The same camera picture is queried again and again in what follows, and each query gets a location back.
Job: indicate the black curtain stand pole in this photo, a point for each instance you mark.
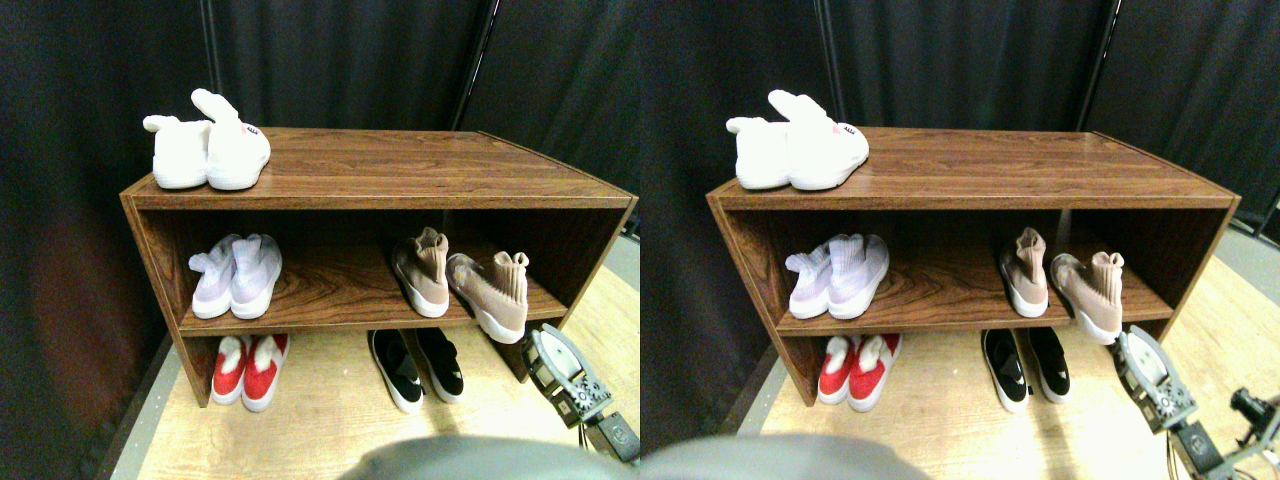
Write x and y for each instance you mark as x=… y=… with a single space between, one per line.
x=1098 y=60
x=475 y=60
x=210 y=45

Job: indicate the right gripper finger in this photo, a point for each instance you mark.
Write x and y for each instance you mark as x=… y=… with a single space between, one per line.
x=580 y=392
x=1168 y=395

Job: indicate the lilac shoe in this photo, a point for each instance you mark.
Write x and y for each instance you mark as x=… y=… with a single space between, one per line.
x=256 y=285
x=213 y=290
x=808 y=292
x=858 y=285

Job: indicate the white shoe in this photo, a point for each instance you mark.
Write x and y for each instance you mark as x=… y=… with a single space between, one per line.
x=237 y=155
x=180 y=160
x=825 y=155
x=762 y=160

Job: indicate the red shoe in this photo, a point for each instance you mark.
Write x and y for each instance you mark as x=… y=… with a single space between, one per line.
x=228 y=378
x=872 y=382
x=262 y=382
x=835 y=378

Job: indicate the black shoe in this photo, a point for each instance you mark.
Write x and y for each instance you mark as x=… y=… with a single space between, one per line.
x=442 y=370
x=1006 y=378
x=398 y=378
x=1052 y=370

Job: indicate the brown shoe rack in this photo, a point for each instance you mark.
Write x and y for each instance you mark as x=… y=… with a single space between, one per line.
x=400 y=170
x=990 y=170

